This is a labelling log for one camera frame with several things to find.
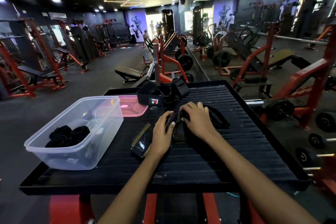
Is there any person's right hand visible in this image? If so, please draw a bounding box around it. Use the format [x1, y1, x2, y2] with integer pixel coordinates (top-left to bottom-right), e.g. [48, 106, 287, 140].
[179, 101, 220, 143]

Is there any person's left hand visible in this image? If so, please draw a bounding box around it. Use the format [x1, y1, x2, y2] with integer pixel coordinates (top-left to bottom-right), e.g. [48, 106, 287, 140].
[149, 111, 176, 159]

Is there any black strap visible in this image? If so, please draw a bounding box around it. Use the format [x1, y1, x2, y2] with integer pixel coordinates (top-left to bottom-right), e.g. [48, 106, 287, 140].
[204, 105, 231, 130]

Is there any clear plastic container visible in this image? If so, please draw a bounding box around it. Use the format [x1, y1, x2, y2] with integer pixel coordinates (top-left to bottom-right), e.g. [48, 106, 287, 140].
[24, 96, 124, 171]

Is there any person's left forearm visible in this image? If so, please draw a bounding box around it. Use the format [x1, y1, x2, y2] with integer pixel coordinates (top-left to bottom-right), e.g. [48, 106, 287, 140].
[97, 150, 171, 224]

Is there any person's right forearm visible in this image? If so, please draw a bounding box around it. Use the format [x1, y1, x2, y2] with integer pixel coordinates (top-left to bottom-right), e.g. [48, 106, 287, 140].
[207, 132, 321, 224]

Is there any black ribbed platform tray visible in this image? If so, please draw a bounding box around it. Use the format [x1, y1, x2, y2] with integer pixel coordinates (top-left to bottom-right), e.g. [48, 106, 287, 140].
[20, 80, 310, 224]

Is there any pink plastic lid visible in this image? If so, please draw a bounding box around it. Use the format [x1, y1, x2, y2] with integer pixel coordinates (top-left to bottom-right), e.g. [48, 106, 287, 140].
[110, 95, 149, 118]

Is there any black weight plate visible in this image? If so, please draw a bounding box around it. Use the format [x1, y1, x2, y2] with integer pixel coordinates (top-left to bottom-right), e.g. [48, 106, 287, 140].
[177, 54, 194, 71]

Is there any chrome barbell sleeve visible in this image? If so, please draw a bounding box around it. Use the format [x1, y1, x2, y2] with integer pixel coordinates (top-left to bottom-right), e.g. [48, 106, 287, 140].
[145, 62, 156, 80]

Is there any red plate-loaded machine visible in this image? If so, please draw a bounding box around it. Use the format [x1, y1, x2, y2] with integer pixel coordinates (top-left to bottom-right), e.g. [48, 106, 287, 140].
[153, 33, 195, 84]

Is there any black low bench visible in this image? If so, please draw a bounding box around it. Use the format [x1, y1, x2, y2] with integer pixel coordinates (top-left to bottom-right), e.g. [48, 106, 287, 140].
[115, 65, 144, 83]

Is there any black weight stack machine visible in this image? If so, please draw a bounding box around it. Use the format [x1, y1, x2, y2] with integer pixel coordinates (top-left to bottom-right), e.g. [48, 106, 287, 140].
[69, 23, 91, 62]

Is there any red incline bench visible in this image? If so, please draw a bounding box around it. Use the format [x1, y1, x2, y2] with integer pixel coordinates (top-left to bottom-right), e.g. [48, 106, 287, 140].
[54, 47, 90, 74]

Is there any red power rack with bench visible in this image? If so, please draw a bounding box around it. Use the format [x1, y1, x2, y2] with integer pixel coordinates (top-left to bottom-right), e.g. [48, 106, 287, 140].
[0, 19, 68, 98]

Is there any white air conditioner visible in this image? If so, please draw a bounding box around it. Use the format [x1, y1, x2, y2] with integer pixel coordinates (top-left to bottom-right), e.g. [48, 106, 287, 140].
[48, 12, 68, 20]

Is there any black cable tower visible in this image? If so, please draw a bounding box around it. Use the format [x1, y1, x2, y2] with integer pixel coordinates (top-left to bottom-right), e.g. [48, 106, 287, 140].
[161, 9, 175, 34]

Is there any purple bodybuilder wall mural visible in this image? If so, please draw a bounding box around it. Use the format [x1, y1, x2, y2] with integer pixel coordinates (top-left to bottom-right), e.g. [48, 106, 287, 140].
[125, 8, 147, 42]

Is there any large wall mirror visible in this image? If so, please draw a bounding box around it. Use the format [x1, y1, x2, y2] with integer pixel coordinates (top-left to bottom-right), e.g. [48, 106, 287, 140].
[181, 0, 336, 188]

